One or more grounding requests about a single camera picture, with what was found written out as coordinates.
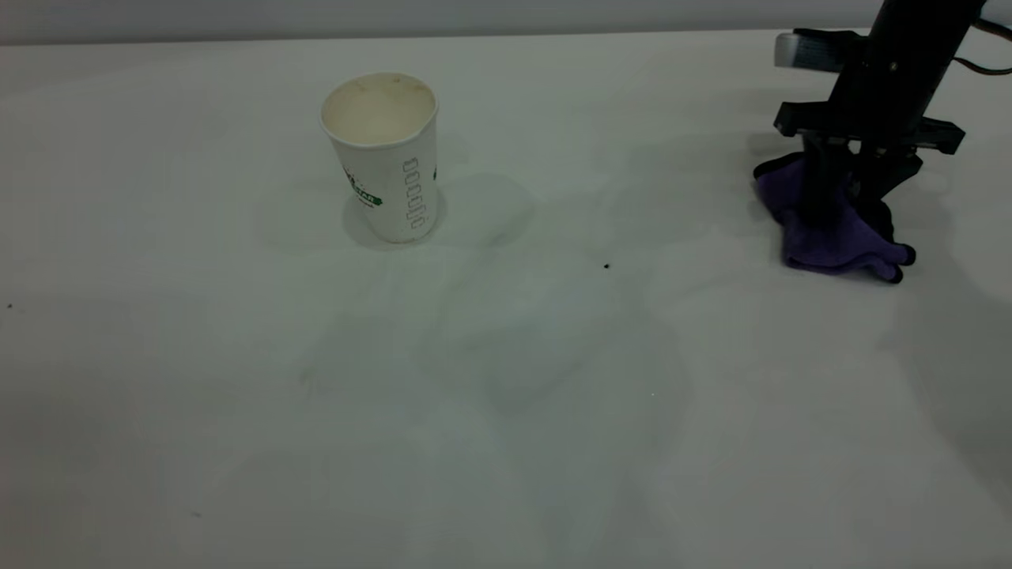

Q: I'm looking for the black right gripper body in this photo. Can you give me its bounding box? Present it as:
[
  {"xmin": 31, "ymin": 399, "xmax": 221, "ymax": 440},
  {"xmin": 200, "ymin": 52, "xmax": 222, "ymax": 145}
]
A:
[{"xmin": 773, "ymin": 75, "xmax": 967, "ymax": 156}]

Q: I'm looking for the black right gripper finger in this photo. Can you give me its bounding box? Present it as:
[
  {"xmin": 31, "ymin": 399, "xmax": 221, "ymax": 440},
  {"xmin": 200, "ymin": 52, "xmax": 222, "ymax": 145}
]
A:
[
  {"xmin": 857, "ymin": 146, "xmax": 924, "ymax": 209},
  {"xmin": 802, "ymin": 134, "xmax": 855, "ymax": 226}
]

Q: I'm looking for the purple cloth with black trim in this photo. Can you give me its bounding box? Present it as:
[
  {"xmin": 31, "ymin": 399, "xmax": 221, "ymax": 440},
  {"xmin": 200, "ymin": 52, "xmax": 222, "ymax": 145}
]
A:
[{"xmin": 753, "ymin": 153, "xmax": 918, "ymax": 284}]

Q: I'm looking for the white paper coffee cup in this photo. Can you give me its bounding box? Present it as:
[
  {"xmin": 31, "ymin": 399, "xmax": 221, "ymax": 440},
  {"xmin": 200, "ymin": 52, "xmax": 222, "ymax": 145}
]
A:
[{"xmin": 319, "ymin": 73, "xmax": 440, "ymax": 245}]

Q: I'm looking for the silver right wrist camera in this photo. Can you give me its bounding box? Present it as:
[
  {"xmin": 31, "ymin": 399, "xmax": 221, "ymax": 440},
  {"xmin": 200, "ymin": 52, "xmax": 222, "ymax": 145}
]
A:
[{"xmin": 774, "ymin": 29, "xmax": 869, "ymax": 73}]

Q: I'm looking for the thin dark cable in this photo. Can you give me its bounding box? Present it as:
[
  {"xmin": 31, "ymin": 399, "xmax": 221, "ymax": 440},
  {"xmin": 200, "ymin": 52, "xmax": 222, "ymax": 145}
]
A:
[{"xmin": 951, "ymin": 17, "xmax": 1012, "ymax": 77}]

